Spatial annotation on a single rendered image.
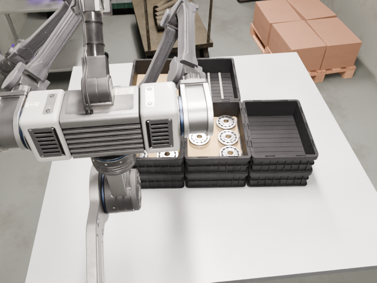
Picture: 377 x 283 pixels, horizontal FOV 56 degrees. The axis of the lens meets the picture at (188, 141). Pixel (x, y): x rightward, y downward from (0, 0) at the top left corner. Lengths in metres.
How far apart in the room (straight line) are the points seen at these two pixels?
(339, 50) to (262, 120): 1.85
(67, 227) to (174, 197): 0.51
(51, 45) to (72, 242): 0.86
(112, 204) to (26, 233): 1.54
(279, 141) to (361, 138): 1.51
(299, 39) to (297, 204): 2.12
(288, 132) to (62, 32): 1.18
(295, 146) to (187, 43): 0.85
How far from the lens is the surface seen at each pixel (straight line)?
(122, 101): 0.93
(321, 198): 1.81
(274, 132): 1.87
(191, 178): 1.69
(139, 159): 1.57
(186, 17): 1.34
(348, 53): 3.71
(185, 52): 1.19
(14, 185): 2.95
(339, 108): 3.49
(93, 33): 0.93
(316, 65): 3.62
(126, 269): 1.56
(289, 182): 1.79
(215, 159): 1.57
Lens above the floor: 2.11
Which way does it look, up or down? 46 degrees down
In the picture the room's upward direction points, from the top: 1 degrees counter-clockwise
